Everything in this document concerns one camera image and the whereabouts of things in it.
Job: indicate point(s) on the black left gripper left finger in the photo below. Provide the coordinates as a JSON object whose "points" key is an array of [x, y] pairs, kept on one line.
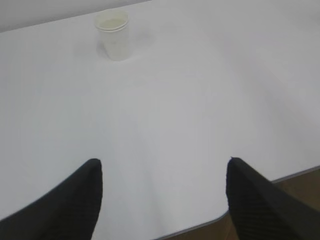
{"points": [[69, 211]]}

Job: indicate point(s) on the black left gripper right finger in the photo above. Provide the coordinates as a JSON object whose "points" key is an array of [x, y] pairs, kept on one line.
{"points": [[260, 210]]}

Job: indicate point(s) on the white paper cup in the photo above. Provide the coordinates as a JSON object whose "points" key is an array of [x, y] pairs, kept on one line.
{"points": [[113, 27]]}

